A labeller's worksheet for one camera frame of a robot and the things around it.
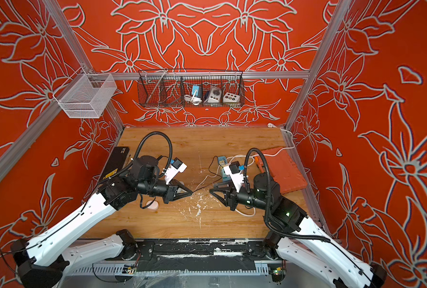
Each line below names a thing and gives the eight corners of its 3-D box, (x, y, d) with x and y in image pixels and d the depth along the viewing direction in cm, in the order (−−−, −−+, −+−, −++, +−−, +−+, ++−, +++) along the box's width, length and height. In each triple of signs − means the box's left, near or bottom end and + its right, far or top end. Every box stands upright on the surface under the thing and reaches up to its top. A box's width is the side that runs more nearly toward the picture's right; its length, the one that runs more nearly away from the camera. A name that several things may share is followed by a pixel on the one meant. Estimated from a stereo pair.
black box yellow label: (103, 181, 98) (99, 177, 95) (117, 151, 112) (113, 146, 109) (119, 181, 98) (116, 177, 95) (131, 151, 112) (128, 146, 109)
